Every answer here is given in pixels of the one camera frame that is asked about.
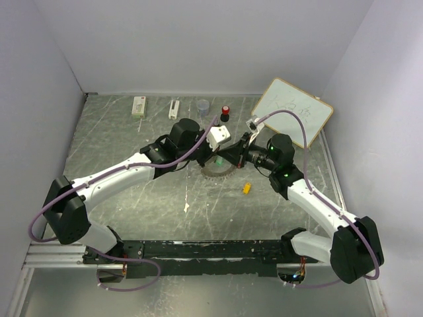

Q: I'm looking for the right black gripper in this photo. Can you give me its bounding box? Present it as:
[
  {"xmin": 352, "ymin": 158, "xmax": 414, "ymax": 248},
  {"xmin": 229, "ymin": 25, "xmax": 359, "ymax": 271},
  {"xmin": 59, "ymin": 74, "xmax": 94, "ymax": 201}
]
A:
[{"xmin": 217, "ymin": 132, "xmax": 277, "ymax": 172}]

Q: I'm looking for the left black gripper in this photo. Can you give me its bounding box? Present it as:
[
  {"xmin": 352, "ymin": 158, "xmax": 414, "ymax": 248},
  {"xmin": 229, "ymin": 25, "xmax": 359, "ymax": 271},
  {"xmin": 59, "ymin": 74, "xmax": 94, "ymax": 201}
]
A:
[{"xmin": 179, "ymin": 129, "xmax": 222, "ymax": 168}]

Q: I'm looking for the green tagged key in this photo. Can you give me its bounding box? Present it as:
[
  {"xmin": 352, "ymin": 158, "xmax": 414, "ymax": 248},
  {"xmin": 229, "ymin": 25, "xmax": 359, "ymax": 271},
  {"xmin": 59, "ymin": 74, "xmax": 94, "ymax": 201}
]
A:
[{"xmin": 215, "ymin": 157, "xmax": 223, "ymax": 166}]

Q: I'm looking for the yellow tagged key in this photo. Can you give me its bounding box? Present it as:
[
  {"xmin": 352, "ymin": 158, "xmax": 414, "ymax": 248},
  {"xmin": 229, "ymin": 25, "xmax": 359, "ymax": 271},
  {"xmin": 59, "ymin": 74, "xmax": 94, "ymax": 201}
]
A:
[{"xmin": 243, "ymin": 182, "xmax": 251, "ymax": 194}]

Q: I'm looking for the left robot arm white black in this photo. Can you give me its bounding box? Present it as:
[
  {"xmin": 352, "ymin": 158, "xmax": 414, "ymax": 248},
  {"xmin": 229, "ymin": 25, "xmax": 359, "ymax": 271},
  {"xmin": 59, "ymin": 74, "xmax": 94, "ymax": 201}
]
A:
[{"xmin": 43, "ymin": 118, "xmax": 231, "ymax": 264}]

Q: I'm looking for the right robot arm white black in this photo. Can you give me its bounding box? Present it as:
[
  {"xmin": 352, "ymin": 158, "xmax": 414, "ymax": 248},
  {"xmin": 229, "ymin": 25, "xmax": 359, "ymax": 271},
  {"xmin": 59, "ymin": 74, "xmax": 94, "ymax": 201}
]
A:
[{"xmin": 217, "ymin": 133, "xmax": 384, "ymax": 284}]

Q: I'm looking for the red black stamp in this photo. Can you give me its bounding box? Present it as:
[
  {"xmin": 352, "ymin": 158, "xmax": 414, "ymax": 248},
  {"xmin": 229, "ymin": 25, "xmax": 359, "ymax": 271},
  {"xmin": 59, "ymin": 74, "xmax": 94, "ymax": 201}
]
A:
[{"xmin": 220, "ymin": 105, "xmax": 230, "ymax": 122}]

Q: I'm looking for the clear cup of paperclips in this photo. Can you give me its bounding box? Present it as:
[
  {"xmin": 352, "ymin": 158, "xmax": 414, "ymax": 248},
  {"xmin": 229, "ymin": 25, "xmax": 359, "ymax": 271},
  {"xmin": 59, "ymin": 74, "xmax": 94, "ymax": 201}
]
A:
[{"xmin": 196, "ymin": 99, "xmax": 210, "ymax": 117}]

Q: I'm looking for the white stapler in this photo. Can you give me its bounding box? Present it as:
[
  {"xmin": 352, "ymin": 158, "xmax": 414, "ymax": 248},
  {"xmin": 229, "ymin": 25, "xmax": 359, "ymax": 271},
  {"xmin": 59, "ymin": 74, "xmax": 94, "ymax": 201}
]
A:
[{"xmin": 168, "ymin": 99, "xmax": 180, "ymax": 120}]

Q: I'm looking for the green white staples box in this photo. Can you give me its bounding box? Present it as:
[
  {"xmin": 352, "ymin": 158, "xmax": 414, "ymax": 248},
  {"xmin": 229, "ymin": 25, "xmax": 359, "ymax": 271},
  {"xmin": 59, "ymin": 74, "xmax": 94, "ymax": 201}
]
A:
[{"xmin": 132, "ymin": 96, "xmax": 146, "ymax": 118}]

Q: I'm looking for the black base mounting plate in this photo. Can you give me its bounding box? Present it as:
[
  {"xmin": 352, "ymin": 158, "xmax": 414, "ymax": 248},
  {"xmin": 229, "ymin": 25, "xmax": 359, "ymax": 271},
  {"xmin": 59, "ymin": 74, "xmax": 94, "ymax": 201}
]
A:
[{"xmin": 83, "ymin": 240, "xmax": 300, "ymax": 279}]

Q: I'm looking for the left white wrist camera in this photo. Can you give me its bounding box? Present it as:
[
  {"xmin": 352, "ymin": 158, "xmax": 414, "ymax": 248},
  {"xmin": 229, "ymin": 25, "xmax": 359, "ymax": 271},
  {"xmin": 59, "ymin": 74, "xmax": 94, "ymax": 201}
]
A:
[{"xmin": 206, "ymin": 125, "xmax": 231, "ymax": 151}]

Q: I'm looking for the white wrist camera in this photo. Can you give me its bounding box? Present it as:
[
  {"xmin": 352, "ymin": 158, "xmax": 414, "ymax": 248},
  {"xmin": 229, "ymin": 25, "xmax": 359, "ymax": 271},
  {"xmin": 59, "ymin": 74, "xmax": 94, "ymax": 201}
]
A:
[
  {"xmin": 206, "ymin": 125, "xmax": 231, "ymax": 151},
  {"xmin": 246, "ymin": 116, "xmax": 264, "ymax": 141}
]

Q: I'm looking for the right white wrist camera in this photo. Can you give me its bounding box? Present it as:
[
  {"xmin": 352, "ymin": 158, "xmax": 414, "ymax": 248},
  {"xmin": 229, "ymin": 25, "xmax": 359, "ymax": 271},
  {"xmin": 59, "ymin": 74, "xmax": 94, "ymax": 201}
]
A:
[{"xmin": 246, "ymin": 116, "xmax": 264, "ymax": 141}]

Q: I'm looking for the small whiteboard yellow frame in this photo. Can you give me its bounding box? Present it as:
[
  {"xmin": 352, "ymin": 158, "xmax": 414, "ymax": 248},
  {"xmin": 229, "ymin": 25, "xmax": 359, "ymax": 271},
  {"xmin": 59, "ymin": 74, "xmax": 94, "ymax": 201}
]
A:
[{"xmin": 251, "ymin": 78, "xmax": 334, "ymax": 148}]

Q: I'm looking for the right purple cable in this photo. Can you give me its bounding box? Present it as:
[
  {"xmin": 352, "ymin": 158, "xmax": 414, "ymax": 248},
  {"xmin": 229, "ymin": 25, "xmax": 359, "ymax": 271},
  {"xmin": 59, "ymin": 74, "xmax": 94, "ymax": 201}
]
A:
[{"xmin": 254, "ymin": 110, "xmax": 381, "ymax": 289}]

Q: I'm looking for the aluminium rail frame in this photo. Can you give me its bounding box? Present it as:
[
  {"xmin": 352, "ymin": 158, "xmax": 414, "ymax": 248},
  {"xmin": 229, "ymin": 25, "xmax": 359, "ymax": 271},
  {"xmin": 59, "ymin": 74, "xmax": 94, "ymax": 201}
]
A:
[{"xmin": 6, "ymin": 131, "xmax": 387, "ymax": 317}]

